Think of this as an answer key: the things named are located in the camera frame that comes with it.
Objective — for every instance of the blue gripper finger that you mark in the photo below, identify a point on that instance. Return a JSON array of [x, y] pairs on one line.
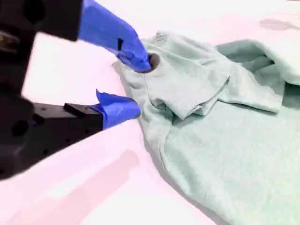
[[105, 28], [117, 110]]

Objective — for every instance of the pale green T-shirt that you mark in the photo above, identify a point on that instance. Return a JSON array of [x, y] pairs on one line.
[[211, 140]]

